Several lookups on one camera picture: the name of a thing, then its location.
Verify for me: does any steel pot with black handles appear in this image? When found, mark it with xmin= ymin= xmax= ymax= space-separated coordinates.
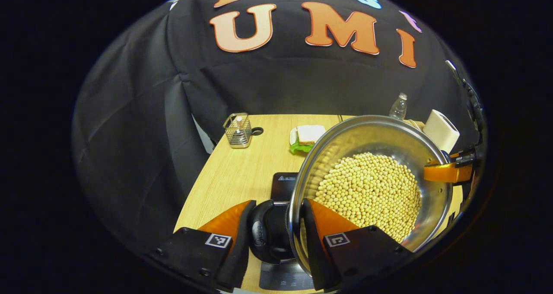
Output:
xmin=248 ymin=115 xmax=454 ymax=277

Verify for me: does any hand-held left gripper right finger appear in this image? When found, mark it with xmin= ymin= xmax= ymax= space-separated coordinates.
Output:
xmin=300 ymin=198 xmax=413 ymax=291

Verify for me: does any wire mesh holder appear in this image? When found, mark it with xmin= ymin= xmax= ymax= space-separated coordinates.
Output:
xmin=223 ymin=112 xmax=252 ymax=149

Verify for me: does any sandwich with lettuce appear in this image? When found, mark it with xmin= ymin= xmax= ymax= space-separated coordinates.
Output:
xmin=289 ymin=125 xmax=327 ymax=154

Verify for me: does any clear plastic water bottle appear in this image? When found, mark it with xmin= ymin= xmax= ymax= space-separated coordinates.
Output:
xmin=389 ymin=93 xmax=408 ymax=121

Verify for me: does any black backdrop cloth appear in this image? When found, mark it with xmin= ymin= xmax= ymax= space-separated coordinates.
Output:
xmin=71 ymin=0 xmax=480 ymax=260

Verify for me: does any white toaster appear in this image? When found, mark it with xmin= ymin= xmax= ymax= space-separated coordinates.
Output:
xmin=423 ymin=109 xmax=460 ymax=154

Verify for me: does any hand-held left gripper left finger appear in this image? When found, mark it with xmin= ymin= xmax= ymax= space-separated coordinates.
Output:
xmin=147 ymin=200 xmax=257 ymax=292

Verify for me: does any black induction cooktop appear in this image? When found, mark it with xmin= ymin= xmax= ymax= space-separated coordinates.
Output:
xmin=259 ymin=172 xmax=316 ymax=291

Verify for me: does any pile of yellow soybeans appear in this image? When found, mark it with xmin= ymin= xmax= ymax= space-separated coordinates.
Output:
xmin=313 ymin=152 xmax=423 ymax=243

